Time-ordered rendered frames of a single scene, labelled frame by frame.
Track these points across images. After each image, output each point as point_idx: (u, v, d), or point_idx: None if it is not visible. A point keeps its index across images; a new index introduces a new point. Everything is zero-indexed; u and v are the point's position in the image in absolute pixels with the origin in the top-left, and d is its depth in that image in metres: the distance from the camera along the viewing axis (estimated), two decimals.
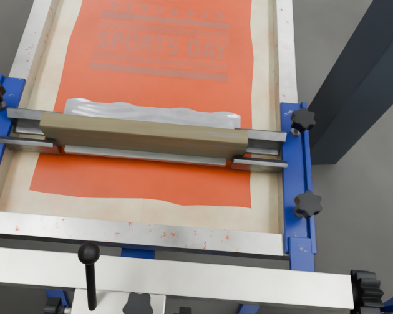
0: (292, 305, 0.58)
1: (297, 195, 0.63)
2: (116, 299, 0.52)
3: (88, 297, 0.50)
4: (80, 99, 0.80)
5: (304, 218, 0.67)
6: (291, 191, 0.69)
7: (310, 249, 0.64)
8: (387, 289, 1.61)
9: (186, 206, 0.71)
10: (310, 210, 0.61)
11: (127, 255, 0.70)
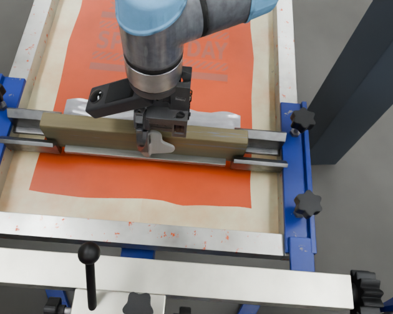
0: (292, 305, 0.58)
1: (297, 195, 0.63)
2: (116, 299, 0.52)
3: (88, 297, 0.50)
4: (80, 99, 0.80)
5: (304, 218, 0.67)
6: (291, 191, 0.69)
7: (310, 249, 0.64)
8: (387, 289, 1.61)
9: (186, 206, 0.71)
10: (310, 210, 0.61)
11: (127, 255, 0.70)
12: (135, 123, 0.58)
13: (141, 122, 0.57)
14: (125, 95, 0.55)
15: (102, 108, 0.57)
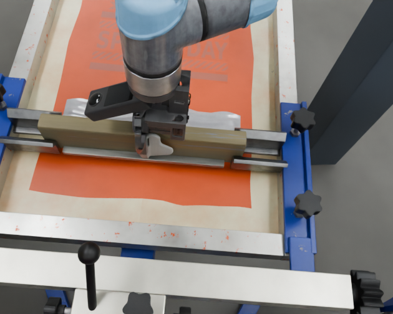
0: (292, 305, 0.58)
1: (297, 195, 0.63)
2: (116, 299, 0.52)
3: (88, 297, 0.50)
4: (80, 99, 0.80)
5: (304, 218, 0.67)
6: (291, 191, 0.69)
7: (310, 249, 0.64)
8: (387, 289, 1.61)
9: (186, 206, 0.71)
10: (310, 210, 0.61)
11: (127, 255, 0.70)
12: (133, 126, 0.58)
13: (140, 125, 0.58)
14: (123, 98, 0.55)
15: (101, 111, 0.57)
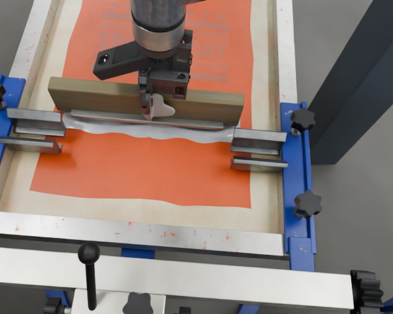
0: (292, 305, 0.58)
1: (297, 195, 0.63)
2: (116, 299, 0.52)
3: (88, 297, 0.50)
4: None
5: (304, 218, 0.67)
6: (291, 191, 0.69)
7: (310, 249, 0.64)
8: (387, 289, 1.61)
9: (186, 207, 0.72)
10: (310, 210, 0.61)
11: (127, 255, 0.70)
12: (138, 84, 0.63)
13: (145, 83, 0.62)
14: (130, 56, 0.60)
15: (109, 68, 0.61)
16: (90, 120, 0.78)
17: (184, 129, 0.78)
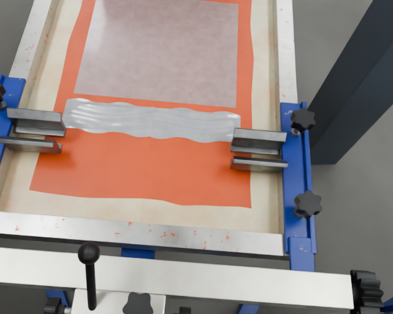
0: (292, 305, 0.58)
1: (297, 195, 0.63)
2: (116, 299, 0.52)
3: (88, 297, 0.50)
4: (80, 99, 0.80)
5: (304, 218, 0.67)
6: (291, 191, 0.69)
7: (310, 249, 0.64)
8: (387, 289, 1.61)
9: (186, 206, 0.71)
10: (310, 210, 0.61)
11: (127, 255, 0.70)
12: None
13: None
14: None
15: None
16: (90, 119, 0.77)
17: (184, 129, 0.77)
